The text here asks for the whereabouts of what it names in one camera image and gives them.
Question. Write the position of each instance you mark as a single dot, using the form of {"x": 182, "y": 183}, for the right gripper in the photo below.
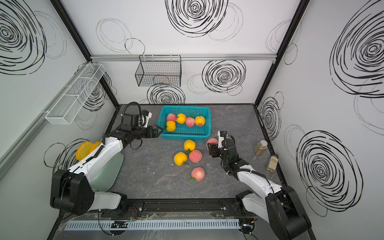
{"x": 213, "y": 149}

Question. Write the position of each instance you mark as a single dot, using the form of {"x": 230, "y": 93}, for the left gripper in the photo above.
{"x": 155, "y": 134}

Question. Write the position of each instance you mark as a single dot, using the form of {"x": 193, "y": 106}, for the pink peach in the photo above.
{"x": 190, "y": 122}
{"x": 197, "y": 175}
{"x": 195, "y": 156}
{"x": 172, "y": 117}
{"x": 212, "y": 141}

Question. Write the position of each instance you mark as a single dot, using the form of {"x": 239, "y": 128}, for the yellow peach top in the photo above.
{"x": 189, "y": 146}

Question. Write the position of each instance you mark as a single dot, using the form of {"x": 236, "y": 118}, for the pink peach bottom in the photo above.
{"x": 197, "y": 175}

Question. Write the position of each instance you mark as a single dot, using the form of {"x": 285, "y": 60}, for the yellow red peach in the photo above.
{"x": 200, "y": 121}

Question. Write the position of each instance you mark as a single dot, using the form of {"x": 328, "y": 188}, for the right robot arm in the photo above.
{"x": 280, "y": 206}

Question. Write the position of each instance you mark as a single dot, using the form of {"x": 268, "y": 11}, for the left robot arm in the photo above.
{"x": 71, "y": 189}

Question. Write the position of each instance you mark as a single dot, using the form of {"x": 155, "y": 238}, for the teal plastic basket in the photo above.
{"x": 183, "y": 132}

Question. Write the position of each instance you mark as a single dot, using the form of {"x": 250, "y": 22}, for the brown spice jar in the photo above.
{"x": 261, "y": 147}

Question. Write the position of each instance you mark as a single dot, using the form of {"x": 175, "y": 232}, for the beige spice jar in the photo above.
{"x": 272, "y": 163}

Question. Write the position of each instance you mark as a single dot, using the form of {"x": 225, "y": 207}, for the right yellow toast slice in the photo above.
{"x": 95, "y": 146}

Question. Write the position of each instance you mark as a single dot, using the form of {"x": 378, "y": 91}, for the yellow toast slice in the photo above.
{"x": 95, "y": 146}
{"x": 84, "y": 150}

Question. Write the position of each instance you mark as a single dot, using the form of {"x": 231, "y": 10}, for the left yellow toast slice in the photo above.
{"x": 84, "y": 150}

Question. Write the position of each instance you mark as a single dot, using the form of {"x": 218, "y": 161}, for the mint green toaster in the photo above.
{"x": 106, "y": 177}

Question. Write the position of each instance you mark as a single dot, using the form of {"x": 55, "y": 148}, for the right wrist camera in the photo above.
{"x": 222, "y": 136}

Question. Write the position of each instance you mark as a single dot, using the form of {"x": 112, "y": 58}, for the black wire wall basket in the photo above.
{"x": 159, "y": 69}

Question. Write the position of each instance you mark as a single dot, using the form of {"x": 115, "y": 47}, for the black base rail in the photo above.
{"x": 134, "y": 208}

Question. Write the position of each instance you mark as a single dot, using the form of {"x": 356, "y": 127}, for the white mesh wall shelf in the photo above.
{"x": 84, "y": 92}

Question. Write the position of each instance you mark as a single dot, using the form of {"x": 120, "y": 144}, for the white slotted cable duct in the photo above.
{"x": 194, "y": 224}

